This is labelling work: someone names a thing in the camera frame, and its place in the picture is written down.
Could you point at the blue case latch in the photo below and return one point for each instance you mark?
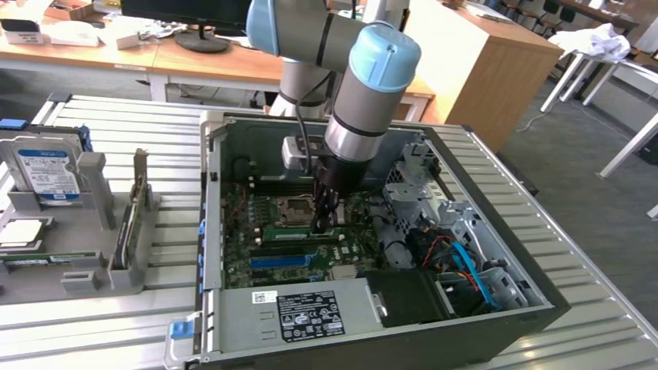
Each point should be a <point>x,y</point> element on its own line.
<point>177,330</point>

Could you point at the green motherboard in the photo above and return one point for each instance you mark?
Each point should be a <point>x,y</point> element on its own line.
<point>287,277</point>

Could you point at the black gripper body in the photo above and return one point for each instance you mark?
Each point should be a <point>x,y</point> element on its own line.
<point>347,175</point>

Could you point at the black computer monitor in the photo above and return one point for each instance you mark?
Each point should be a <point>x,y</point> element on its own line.
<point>180,11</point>

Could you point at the white-legged table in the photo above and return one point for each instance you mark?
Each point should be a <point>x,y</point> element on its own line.
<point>580,73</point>

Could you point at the metal disk bay cage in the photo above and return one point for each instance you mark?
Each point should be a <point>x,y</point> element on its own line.
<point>442,192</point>

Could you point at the black RAM slot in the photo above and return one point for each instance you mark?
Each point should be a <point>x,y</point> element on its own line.
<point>280,248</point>

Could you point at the crumpled white cloth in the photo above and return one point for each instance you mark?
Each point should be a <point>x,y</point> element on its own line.
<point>600,40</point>

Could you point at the grey parts rack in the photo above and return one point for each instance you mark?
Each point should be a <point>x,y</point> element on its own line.
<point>92,185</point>

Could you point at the hard disk in blue carrier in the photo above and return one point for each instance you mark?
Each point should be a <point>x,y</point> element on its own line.
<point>56,133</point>

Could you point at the silver blue-capped robot arm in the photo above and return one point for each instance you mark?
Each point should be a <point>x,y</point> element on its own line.
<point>370,81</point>

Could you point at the graphics card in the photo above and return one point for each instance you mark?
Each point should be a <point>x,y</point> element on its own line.
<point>135,216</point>

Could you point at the small cardboard box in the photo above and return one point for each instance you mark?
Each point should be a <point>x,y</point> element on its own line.
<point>135,41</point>

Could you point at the blue-label hard disk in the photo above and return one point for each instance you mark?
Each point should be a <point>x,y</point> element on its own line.
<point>43,169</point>

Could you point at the black office chair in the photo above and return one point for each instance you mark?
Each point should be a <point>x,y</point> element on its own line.
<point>552,15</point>

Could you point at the green RAM stick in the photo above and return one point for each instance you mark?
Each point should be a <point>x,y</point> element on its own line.
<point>45,260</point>
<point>287,233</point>

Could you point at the wooden desk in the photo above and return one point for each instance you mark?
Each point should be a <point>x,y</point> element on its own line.
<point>215,65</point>

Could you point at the wooden cabinet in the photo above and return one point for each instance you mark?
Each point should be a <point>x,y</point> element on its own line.
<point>472,69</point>

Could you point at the blue expansion slot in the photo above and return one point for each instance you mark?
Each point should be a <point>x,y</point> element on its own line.
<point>277,263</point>

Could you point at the white labelled box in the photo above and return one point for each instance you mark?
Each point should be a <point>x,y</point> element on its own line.
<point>22,32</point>

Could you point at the CPU socket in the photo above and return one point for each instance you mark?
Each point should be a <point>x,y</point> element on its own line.
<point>291,212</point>

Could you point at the white paper stack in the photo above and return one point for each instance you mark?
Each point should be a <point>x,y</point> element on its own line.
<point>77,34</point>

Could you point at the open black PC case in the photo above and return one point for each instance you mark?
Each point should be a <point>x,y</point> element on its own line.
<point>462,339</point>

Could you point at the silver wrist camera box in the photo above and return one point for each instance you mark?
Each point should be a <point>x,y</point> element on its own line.
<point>293,154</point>

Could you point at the grey power supply unit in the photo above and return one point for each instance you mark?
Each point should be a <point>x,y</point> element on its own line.
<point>297,316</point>

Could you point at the silver CPU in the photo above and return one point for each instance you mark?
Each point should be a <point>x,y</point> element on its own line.
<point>17,233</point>

